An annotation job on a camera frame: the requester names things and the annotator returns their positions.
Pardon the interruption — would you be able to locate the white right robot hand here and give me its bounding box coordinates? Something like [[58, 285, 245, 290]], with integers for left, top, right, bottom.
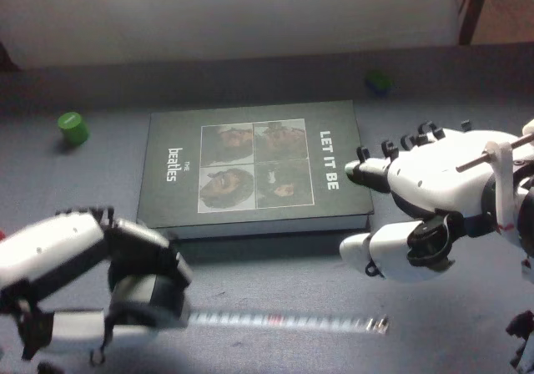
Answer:
[[339, 119, 501, 284]]

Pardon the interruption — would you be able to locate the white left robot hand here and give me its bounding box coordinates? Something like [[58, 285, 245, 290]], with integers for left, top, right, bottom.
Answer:
[[0, 205, 194, 367]]

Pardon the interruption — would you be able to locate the green cylinder block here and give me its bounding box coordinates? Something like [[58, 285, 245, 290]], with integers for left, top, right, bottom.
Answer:
[[57, 111, 91, 146]]

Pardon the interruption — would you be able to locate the dark brown wooden post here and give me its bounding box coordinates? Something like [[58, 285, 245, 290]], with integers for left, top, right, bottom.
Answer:
[[457, 0, 494, 46]]

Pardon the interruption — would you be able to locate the black hardcover Beatles book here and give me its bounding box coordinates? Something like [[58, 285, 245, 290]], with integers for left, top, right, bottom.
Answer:
[[135, 99, 375, 241]]

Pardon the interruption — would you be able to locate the grey table cloth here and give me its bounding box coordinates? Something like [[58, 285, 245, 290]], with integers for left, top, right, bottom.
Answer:
[[0, 43, 534, 374]]

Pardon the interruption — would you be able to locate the grey tape measure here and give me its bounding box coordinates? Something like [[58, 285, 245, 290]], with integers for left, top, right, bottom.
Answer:
[[108, 274, 392, 336]]

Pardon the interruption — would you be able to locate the green and blue block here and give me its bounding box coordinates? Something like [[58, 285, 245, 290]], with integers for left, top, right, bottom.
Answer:
[[365, 70, 395, 99]]

